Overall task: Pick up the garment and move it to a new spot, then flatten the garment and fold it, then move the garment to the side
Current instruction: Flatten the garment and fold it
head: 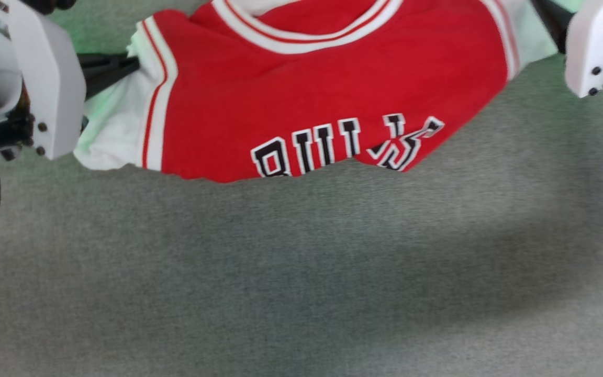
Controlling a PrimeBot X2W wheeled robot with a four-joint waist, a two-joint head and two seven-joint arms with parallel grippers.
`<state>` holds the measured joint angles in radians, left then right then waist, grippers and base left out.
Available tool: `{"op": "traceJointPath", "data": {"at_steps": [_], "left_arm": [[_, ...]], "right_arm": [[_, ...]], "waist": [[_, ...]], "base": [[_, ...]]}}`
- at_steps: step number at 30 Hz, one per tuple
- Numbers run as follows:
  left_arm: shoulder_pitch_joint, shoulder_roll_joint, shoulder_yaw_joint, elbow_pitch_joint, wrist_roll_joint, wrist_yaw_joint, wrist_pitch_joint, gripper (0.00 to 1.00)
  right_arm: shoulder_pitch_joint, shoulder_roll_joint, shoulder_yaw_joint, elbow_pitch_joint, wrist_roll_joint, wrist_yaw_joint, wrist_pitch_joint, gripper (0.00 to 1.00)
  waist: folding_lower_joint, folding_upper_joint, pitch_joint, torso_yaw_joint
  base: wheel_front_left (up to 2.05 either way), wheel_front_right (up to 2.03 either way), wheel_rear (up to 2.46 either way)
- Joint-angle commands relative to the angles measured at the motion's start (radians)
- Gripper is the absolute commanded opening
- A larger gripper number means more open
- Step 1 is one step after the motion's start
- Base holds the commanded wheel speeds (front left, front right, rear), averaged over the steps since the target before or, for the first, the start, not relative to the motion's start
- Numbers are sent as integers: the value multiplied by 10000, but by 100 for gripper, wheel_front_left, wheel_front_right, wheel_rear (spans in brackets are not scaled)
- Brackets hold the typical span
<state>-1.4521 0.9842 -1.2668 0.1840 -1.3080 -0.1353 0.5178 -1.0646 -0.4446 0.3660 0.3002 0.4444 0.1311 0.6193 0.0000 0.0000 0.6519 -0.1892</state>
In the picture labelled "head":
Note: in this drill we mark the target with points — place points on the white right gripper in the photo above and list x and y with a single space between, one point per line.
594 47

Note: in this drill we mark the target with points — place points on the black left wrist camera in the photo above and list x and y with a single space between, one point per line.
45 5

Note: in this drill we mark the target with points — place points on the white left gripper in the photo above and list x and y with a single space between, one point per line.
50 89

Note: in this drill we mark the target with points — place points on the red Bulls basketball jersey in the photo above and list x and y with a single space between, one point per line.
306 89

